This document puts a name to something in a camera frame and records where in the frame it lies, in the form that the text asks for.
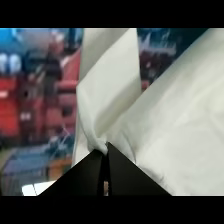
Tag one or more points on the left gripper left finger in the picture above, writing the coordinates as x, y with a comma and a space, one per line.
80, 176

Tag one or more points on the white shirt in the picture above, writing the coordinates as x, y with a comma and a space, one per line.
173, 116

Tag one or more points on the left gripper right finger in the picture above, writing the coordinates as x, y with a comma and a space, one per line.
130, 176

